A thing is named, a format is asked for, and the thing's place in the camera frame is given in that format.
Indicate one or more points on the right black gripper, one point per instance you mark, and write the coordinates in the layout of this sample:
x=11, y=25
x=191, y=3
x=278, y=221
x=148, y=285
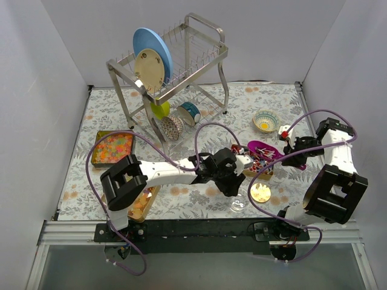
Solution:
x=295, y=159

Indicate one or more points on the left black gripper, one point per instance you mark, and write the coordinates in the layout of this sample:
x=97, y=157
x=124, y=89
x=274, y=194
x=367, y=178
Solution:
x=231, y=186

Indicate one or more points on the magenta plastic scoop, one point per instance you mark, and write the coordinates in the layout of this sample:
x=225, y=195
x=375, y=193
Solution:
x=270, y=153

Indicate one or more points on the clear glass jar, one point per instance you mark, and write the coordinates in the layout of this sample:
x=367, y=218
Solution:
x=239, y=202

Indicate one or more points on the tin of lollipop candies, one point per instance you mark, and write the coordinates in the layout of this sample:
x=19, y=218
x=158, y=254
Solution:
x=258, y=163

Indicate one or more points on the steel dish rack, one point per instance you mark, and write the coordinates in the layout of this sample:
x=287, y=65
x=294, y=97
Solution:
x=196, y=45

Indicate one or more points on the tin of star candies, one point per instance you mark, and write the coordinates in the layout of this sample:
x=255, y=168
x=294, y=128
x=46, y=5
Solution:
x=112, y=149

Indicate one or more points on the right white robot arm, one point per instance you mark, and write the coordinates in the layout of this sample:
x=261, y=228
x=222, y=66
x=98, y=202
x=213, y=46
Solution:
x=336, y=191

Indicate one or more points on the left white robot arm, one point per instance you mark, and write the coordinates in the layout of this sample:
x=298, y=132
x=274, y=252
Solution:
x=127, y=179

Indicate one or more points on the tin of popsicle candies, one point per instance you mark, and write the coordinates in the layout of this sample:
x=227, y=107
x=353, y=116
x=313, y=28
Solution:
x=137, y=211

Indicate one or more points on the floral table mat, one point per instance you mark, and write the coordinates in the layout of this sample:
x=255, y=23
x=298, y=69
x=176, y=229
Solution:
x=287, y=185

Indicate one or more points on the yellow teal patterned bowl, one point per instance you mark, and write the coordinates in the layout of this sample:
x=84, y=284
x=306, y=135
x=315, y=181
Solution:
x=266, y=121

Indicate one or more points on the gold jar lid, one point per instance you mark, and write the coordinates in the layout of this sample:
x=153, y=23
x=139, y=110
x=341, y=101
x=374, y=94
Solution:
x=260, y=192

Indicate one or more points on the brown patterned bowl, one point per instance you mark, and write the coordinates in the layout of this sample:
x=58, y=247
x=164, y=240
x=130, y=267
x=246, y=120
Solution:
x=172, y=127

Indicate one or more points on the teal rimmed bowl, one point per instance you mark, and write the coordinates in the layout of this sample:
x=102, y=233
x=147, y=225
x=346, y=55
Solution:
x=189, y=113

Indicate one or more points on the lime green bowl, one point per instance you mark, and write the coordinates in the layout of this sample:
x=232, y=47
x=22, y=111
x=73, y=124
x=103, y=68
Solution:
x=161, y=111

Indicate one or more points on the cream plate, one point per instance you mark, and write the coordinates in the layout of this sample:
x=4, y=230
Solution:
x=149, y=68

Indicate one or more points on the blue plate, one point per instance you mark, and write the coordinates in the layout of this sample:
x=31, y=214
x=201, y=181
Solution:
x=147, y=38

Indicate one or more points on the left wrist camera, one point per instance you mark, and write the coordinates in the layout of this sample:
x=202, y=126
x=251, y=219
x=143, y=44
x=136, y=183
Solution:
x=243, y=162

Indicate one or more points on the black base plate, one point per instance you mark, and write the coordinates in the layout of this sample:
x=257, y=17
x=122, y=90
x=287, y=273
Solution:
x=235, y=235

